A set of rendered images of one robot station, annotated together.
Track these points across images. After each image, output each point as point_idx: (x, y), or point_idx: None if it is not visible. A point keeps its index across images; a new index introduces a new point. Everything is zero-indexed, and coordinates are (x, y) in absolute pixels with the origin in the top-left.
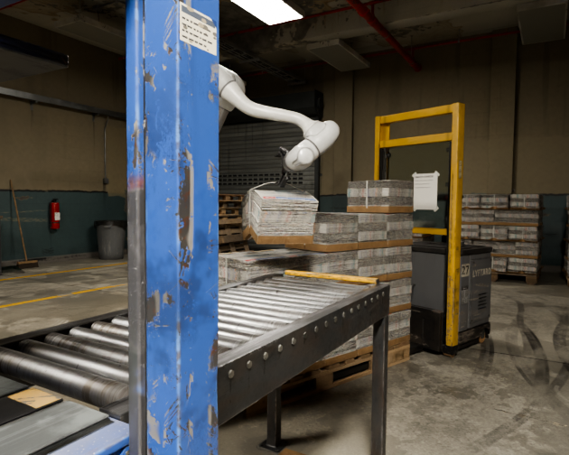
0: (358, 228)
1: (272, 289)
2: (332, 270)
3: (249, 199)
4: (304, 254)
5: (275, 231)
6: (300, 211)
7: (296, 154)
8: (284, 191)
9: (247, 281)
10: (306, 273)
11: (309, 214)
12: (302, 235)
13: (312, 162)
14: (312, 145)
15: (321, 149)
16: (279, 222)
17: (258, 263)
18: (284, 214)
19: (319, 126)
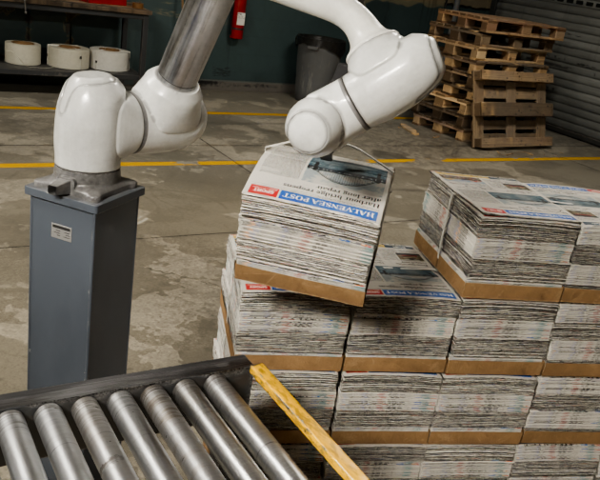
0: (573, 256)
1: (110, 447)
2: (474, 335)
3: None
4: (409, 290)
5: (275, 262)
6: (334, 236)
7: (287, 125)
8: (330, 171)
9: (131, 380)
10: (276, 395)
11: (356, 246)
12: (339, 284)
13: (331, 148)
14: (345, 103)
15: (369, 115)
16: (285, 247)
17: (272, 297)
18: (294, 233)
19: (378, 51)
